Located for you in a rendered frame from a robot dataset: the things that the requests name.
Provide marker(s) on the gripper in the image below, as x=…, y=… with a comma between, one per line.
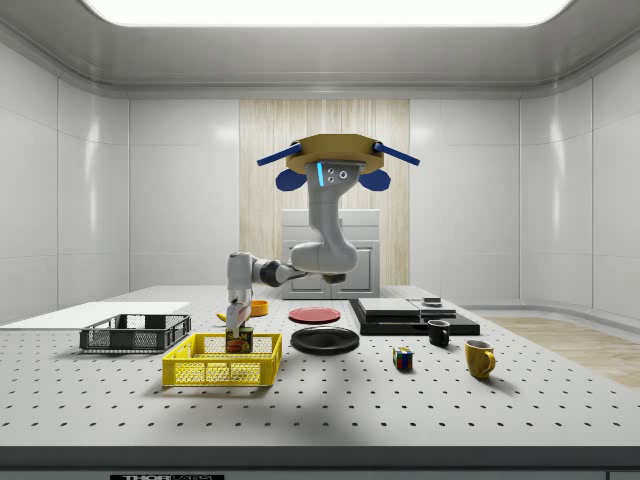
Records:
x=237, y=313

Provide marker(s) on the flat-sided can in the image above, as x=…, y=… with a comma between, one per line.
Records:
x=239, y=342

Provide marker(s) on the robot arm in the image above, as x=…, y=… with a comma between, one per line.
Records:
x=327, y=220

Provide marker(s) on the banana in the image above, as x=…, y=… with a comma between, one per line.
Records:
x=221, y=317

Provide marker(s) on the yellow bowl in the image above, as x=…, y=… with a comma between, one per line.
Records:
x=260, y=308

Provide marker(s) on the yellow basket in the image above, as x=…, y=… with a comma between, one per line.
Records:
x=220, y=371

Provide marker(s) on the red plate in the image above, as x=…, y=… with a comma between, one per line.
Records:
x=314, y=314

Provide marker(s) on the black plate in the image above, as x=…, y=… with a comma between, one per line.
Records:
x=325, y=341

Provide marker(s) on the dark grey basket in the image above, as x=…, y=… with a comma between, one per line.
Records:
x=125, y=339

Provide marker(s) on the white cabinet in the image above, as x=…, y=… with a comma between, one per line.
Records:
x=367, y=250

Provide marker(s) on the black stove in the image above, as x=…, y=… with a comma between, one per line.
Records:
x=395, y=320

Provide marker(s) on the puzzle cube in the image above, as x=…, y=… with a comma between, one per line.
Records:
x=403, y=359

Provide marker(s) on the drone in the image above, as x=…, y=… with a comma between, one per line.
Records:
x=340, y=147

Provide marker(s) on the black mug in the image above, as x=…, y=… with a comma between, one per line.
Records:
x=438, y=334

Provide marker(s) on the yellow mug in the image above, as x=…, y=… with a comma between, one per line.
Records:
x=478, y=360

